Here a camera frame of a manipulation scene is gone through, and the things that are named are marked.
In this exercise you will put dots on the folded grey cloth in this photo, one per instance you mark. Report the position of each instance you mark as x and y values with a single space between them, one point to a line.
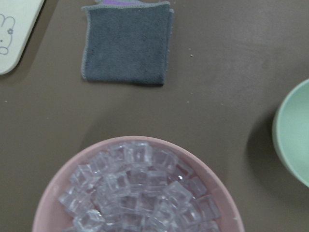
127 42

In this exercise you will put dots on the pink bowl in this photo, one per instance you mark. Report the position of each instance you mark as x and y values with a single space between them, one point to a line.
51 217

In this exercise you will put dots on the mint green bowl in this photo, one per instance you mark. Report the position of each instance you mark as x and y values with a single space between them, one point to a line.
290 132

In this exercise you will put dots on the clear ice cubes pile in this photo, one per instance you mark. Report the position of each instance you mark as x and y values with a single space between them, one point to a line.
138 187

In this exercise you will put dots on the cream rabbit tray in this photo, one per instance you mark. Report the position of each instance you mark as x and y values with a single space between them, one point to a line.
17 19

